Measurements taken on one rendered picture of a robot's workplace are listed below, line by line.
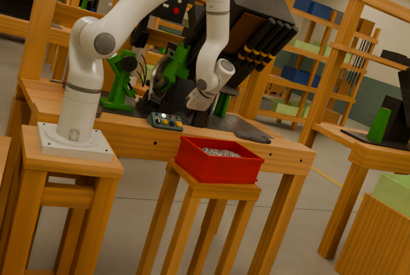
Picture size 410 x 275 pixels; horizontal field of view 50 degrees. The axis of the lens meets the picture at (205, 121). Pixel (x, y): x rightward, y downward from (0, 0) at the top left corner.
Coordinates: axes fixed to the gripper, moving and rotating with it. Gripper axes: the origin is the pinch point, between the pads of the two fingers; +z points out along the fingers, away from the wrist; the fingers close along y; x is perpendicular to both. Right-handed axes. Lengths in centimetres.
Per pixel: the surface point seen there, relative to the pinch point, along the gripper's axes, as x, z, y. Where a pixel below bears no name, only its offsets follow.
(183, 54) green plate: 35.3, -1.4, 3.9
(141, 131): -4.6, 12.4, -18.1
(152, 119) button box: 1.0, 10.2, -12.7
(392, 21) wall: 651, 230, 908
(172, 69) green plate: 31.6, 6.7, 1.6
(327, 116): 310, 294, 543
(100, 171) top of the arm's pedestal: -37, -4, -45
